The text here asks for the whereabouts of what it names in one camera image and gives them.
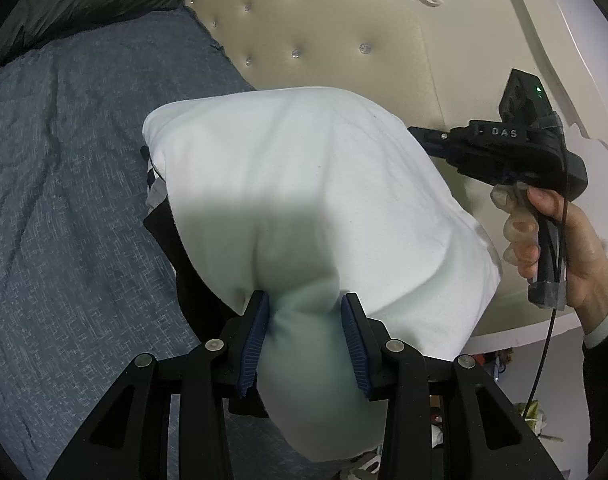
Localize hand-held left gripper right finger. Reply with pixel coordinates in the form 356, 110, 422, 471
340, 291, 560, 480

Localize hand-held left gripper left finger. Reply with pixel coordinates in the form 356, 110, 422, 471
46, 290, 271, 480

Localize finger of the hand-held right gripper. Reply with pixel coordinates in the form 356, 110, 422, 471
406, 126, 454, 160

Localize black grey and white garment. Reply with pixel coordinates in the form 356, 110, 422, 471
140, 144, 271, 419

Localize white long-sleeve shirt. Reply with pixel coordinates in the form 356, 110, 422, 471
142, 86, 503, 464

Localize person's right hand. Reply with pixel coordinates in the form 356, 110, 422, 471
489, 184, 608, 336

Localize cream tufted headboard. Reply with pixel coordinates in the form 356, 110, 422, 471
175, 0, 608, 357

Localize green plastic packaging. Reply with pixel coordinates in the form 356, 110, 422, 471
519, 400, 552, 436

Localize bed with blue patterned sheet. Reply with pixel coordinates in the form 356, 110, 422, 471
0, 6, 356, 480

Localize dark grey rolled duvet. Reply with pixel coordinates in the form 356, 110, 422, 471
0, 0, 186, 77

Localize black cable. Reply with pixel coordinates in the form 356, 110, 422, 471
521, 160, 571, 418

